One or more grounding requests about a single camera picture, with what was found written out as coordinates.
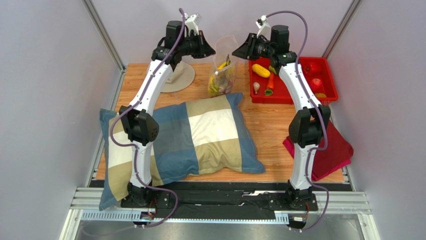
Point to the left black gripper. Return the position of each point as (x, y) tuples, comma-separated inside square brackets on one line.
[(204, 48)]

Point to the green pear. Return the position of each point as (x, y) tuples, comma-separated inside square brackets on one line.
[(272, 70)]

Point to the red plastic tray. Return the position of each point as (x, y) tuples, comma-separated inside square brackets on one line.
[(280, 93)]

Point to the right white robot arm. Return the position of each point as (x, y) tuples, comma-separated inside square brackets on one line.
[(309, 125)]

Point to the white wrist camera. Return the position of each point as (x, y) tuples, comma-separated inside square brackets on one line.
[(191, 24), (263, 26)]

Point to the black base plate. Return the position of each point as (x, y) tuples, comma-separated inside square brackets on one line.
[(217, 200)]

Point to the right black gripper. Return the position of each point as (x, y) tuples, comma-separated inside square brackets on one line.
[(250, 46)]

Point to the yellow banana bunch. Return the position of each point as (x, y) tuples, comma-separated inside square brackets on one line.
[(212, 88)]

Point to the garlic bulb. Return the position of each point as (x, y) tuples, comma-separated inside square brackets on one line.
[(256, 87)]

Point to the aluminium frame rail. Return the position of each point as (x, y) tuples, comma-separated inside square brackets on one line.
[(85, 200)]

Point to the beige bucket hat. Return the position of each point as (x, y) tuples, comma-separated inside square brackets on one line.
[(182, 76)]

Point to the brown longan cluster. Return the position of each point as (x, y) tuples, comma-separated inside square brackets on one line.
[(224, 76)]

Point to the orange carrot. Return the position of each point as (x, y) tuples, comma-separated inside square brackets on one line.
[(269, 89)]

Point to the clear zip top bag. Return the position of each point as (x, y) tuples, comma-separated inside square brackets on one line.
[(223, 47)]

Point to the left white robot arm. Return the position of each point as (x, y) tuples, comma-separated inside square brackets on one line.
[(182, 38)]

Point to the small yellow green fruit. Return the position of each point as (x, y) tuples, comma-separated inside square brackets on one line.
[(320, 95)]

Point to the yellow corn cob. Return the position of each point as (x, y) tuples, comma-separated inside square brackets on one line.
[(260, 71)]

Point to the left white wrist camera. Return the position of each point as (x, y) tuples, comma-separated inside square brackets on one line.
[(191, 24)]

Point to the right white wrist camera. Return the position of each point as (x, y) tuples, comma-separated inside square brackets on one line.
[(263, 26)]

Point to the folded red cloth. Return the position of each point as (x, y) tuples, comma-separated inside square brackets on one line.
[(337, 155)]

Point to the plaid pillow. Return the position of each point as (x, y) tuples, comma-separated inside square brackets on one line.
[(195, 138)]

